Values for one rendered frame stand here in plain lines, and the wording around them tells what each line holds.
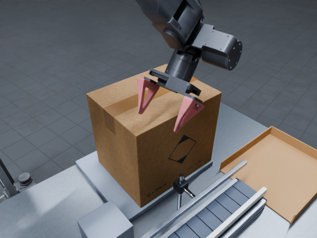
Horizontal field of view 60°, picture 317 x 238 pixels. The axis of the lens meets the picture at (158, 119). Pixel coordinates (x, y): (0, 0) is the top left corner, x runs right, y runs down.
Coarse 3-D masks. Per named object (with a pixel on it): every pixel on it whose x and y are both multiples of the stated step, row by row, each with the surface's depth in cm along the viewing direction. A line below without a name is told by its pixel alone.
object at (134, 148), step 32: (96, 96) 75; (128, 96) 75; (160, 96) 75; (96, 128) 81; (128, 128) 64; (160, 128) 67; (192, 128) 76; (128, 160) 71; (160, 160) 73; (192, 160) 85; (128, 192) 81; (160, 192) 81
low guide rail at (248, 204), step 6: (258, 192) 75; (264, 192) 75; (252, 198) 73; (258, 198) 74; (246, 204) 72; (252, 204) 73; (240, 210) 70; (246, 210) 72; (234, 216) 69; (240, 216) 71; (228, 222) 67; (222, 228) 66; (210, 234) 65; (216, 234) 65
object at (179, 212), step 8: (240, 168) 76; (224, 176) 73; (216, 184) 71; (200, 192) 69; (208, 192) 69; (192, 200) 67; (200, 200) 68; (184, 208) 65; (176, 216) 64; (160, 224) 62; (168, 224) 63; (152, 232) 60
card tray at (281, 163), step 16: (272, 128) 105; (256, 144) 102; (272, 144) 102; (288, 144) 102; (304, 144) 97; (224, 160) 91; (240, 160) 96; (256, 160) 96; (272, 160) 96; (288, 160) 96; (304, 160) 96; (240, 176) 90; (256, 176) 90; (272, 176) 90; (288, 176) 90; (304, 176) 90; (272, 192) 85; (288, 192) 85; (304, 192) 85; (272, 208) 80; (288, 208) 80; (304, 208) 79
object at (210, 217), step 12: (240, 180) 82; (228, 192) 79; (240, 192) 79; (252, 192) 79; (216, 204) 76; (228, 204) 76; (240, 204) 76; (204, 216) 73; (216, 216) 73; (228, 216) 73; (180, 228) 70; (192, 228) 70; (204, 228) 70; (216, 228) 70; (228, 228) 70
